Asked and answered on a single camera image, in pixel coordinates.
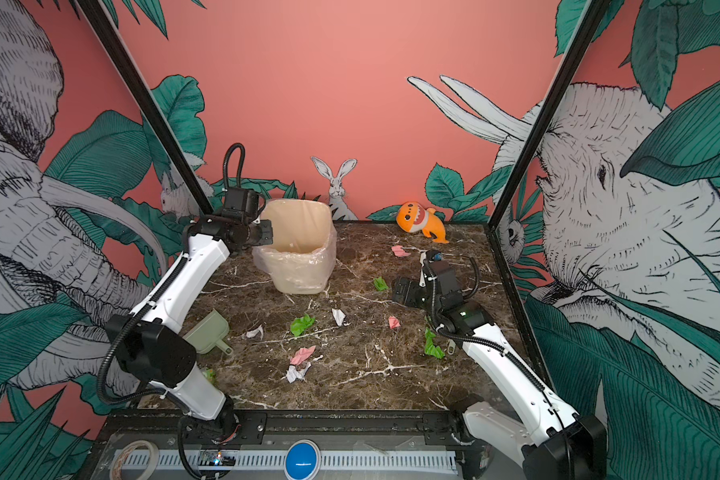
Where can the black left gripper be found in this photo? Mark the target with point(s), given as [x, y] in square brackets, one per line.
[266, 235]

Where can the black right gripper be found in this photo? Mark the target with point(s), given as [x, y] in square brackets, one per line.
[416, 287]

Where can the small pink paper scrap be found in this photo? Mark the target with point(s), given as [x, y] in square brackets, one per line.
[393, 322]

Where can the long green paper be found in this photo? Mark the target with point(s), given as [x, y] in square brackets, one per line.
[431, 349]

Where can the beige bin with plastic liner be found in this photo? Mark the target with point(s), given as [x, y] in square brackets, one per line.
[302, 256]

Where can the green plastic dustpan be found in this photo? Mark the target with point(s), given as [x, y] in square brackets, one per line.
[210, 333]

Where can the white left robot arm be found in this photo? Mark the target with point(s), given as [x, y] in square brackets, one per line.
[148, 355]

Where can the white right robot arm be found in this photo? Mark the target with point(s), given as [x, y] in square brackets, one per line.
[548, 438]

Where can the pink paper scrap far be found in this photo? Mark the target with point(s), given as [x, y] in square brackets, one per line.
[399, 251]

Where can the small green paper scrap centre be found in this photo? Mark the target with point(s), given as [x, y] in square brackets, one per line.
[380, 284]

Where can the white paper scrap left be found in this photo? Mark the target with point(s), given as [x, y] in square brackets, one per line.
[257, 332]

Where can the white paper scrap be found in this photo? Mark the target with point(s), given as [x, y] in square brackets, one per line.
[339, 316]
[257, 332]

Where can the white paper scrap centre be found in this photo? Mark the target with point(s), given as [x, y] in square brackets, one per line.
[339, 316]

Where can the green crumpled paper left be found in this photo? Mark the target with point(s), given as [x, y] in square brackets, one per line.
[300, 325]

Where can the pink paper scrap front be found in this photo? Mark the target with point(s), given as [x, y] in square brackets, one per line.
[302, 355]

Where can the green frog toy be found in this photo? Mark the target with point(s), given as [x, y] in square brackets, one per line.
[210, 375]

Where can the white crumpled paper front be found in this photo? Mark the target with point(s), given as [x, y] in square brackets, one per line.
[297, 372]

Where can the clear tape roll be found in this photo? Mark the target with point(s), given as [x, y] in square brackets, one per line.
[136, 450]

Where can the black right corner frame post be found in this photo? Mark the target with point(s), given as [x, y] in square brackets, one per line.
[593, 14]

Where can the black corner frame post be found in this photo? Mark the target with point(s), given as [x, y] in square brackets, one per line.
[593, 14]
[107, 34]

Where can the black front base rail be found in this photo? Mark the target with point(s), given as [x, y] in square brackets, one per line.
[437, 427]

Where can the black left corner frame post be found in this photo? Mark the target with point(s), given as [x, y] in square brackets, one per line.
[107, 34]

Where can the white slotted cable duct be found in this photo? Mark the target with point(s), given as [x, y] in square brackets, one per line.
[434, 462]

